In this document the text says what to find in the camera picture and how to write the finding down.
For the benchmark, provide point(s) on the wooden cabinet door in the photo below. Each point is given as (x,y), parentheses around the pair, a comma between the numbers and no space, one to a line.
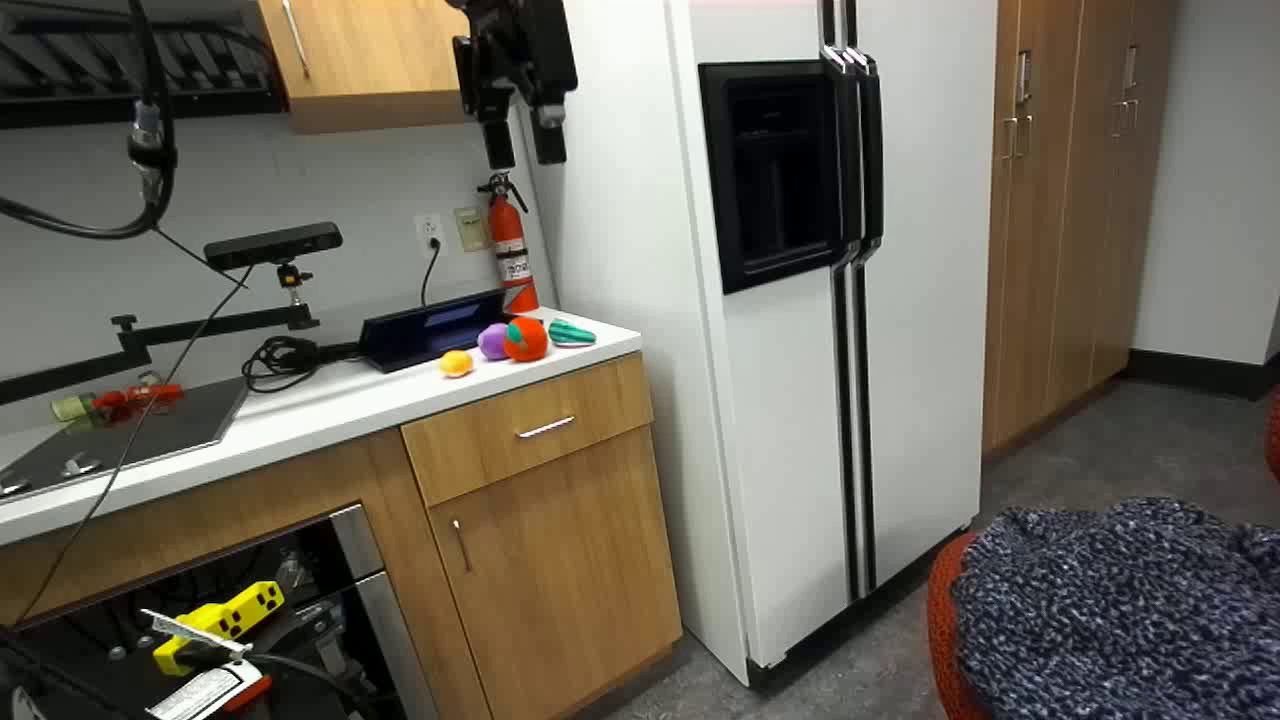
(563,574)

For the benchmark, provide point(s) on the blue knit blanket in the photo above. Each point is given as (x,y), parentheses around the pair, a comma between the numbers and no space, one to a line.
(1121,613)

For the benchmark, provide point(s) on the tall wooden cabinet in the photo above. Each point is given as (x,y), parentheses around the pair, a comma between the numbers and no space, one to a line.
(1064,202)

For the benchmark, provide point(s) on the white refrigerator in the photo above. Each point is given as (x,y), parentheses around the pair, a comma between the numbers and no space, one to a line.
(923,332)

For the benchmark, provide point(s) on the black rectangular box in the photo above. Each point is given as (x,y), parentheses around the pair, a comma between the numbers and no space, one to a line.
(422,329)

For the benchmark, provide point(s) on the purple fruit plushie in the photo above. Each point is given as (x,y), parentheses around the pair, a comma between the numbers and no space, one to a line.
(489,343)

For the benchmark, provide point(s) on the wooden drawer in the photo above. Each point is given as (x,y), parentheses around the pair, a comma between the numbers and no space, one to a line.
(593,400)

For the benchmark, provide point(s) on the yellow fruit plushie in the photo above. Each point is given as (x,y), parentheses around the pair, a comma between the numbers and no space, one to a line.
(459,366)

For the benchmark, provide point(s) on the black overhead vent panel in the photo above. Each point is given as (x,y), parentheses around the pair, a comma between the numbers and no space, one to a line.
(80,64)

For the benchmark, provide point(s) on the orange red fruit plushie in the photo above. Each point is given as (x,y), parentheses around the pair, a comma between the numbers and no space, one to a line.
(524,343)

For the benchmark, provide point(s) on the black flat mat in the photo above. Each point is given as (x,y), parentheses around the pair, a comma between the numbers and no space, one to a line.
(146,439)

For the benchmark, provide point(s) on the wooden counter cabinet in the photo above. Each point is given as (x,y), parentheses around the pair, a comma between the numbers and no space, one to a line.
(201,512)

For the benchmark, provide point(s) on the teal green plushie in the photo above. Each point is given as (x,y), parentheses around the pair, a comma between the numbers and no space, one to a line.
(571,332)

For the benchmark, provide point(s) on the wooden wall cabinet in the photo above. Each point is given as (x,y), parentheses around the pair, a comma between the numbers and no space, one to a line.
(372,54)

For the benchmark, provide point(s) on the red and green toy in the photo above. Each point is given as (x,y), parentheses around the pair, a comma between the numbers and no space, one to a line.
(124,400)

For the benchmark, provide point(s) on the white wall outlet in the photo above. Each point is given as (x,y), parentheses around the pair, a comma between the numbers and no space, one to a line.
(431,229)

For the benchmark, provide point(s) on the dark undercounter appliance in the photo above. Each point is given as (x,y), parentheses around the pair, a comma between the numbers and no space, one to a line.
(385,643)

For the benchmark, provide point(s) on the white packet with red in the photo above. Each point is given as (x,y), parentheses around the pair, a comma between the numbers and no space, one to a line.
(201,692)

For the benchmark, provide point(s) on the black stereo camera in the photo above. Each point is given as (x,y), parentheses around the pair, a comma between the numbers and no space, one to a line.
(274,246)

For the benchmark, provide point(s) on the beige wall plate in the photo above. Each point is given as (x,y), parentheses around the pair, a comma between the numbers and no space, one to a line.
(468,229)

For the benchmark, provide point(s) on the yellow power plug block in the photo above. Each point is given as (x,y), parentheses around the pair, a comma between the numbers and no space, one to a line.
(226,616)

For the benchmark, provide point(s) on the red office chair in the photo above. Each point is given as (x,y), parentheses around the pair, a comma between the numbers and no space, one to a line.
(948,625)

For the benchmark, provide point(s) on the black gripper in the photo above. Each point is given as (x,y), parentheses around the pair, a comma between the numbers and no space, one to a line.
(512,45)

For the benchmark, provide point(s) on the red fire extinguisher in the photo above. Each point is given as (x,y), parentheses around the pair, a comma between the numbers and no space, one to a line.
(508,253)

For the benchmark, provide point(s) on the black ice dispenser panel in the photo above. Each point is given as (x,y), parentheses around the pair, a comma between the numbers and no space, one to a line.
(774,172)

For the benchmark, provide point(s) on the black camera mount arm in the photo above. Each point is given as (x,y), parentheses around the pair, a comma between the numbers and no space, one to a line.
(215,325)

